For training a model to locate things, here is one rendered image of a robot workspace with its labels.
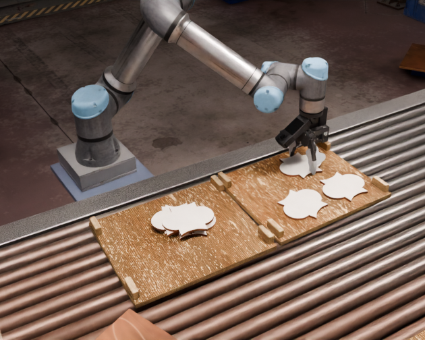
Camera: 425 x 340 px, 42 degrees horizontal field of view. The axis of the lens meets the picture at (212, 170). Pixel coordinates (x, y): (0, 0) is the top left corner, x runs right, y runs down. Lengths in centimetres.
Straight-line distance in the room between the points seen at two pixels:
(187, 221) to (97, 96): 51
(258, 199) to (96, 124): 56
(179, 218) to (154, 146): 214
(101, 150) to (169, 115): 221
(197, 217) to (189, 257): 13
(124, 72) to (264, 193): 59
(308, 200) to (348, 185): 15
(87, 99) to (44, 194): 167
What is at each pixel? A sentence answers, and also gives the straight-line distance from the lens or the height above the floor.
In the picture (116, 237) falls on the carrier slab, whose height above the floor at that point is 94.
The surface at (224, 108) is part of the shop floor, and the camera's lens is 406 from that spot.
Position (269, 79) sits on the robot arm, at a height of 129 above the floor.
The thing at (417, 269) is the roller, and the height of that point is 92.
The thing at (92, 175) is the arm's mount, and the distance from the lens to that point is 183.
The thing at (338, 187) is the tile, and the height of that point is 94.
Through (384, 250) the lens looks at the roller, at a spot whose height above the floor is 91.
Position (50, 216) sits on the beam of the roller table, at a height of 92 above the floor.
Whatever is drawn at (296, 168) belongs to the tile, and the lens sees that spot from 178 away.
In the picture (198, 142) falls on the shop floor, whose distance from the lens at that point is 366.
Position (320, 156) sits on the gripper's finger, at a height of 99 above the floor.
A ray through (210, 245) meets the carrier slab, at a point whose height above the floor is 94.
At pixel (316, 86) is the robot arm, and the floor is 123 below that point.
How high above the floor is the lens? 196
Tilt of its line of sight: 35 degrees down
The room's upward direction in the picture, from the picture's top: 1 degrees counter-clockwise
